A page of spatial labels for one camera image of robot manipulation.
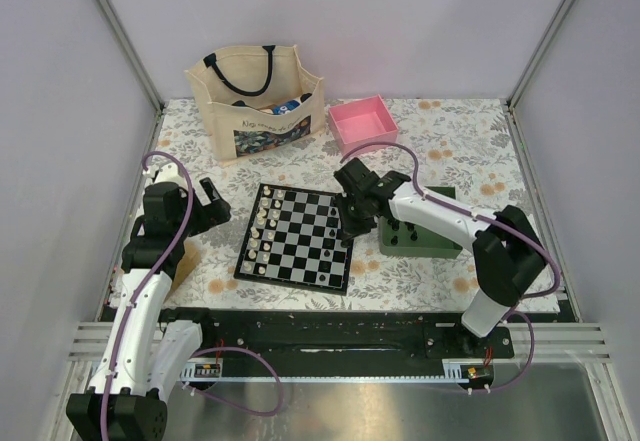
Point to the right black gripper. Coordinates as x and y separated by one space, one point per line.
351 229

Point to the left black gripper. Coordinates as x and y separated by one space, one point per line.
216 212

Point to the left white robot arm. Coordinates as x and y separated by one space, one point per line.
127 397

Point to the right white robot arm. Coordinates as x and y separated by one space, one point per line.
503 244

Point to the white bishop far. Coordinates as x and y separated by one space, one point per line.
261 217

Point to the green plastic tray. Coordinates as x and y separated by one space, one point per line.
428 245

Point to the floral table mat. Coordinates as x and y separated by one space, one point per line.
464 144

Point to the pink plastic box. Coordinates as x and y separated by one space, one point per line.
359 122

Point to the black and white chessboard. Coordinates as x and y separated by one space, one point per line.
297 248

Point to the blue white carton in bag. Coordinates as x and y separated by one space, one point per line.
290 105

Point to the cream canvas tote bag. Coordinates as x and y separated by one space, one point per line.
234 89

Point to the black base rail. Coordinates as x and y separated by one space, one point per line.
330 344

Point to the left aluminium frame post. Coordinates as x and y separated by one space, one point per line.
109 13

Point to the aluminium frame post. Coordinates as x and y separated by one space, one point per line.
552 30
109 13

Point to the right aluminium frame post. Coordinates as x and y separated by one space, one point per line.
552 30

